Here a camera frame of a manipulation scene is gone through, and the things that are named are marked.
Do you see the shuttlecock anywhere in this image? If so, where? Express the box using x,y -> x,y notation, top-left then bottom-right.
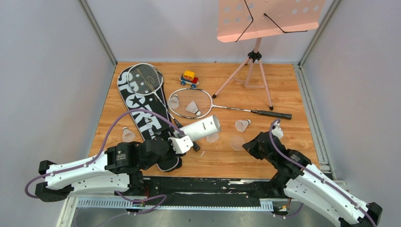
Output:
122,127 -> 136,142
185,101 -> 201,116
206,133 -> 219,143
167,94 -> 180,109
235,119 -> 251,132

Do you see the white shuttlecock tube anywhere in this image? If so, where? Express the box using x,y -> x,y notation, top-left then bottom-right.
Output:
179,114 -> 221,141

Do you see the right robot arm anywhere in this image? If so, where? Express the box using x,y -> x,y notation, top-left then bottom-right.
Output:
242,132 -> 383,227

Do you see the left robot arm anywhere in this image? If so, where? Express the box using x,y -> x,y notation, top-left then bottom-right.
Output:
35,137 -> 174,202

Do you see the white racket on table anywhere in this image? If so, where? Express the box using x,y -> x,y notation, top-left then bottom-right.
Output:
167,88 -> 292,120

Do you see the black racket cover bag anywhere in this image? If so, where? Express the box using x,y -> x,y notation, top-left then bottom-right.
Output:
117,65 -> 183,173

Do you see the white racket on bag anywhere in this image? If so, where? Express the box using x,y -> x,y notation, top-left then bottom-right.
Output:
127,63 -> 201,152

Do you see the colourful toy car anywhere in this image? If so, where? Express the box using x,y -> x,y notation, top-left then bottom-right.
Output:
180,70 -> 200,88

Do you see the pink music stand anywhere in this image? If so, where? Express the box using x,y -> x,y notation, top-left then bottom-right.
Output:
212,0 -> 325,110

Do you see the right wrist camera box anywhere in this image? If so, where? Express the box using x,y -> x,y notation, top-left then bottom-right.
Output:
271,124 -> 284,139

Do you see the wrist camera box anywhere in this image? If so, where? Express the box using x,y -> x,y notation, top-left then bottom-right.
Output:
169,135 -> 193,155
271,124 -> 284,139

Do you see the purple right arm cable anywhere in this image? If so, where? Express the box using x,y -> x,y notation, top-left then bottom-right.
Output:
269,118 -> 378,227

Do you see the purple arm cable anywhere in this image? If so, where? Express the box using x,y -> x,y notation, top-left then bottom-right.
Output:
24,108 -> 186,199
269,118 -> 378,227

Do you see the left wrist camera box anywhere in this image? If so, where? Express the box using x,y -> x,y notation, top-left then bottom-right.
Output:
169,135 -> 193,155

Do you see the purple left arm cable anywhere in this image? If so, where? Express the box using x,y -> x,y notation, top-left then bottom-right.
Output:
24,108 -> 186,199

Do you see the grey slotted cable duct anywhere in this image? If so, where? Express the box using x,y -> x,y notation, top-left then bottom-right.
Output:
76,197 -> 275,211

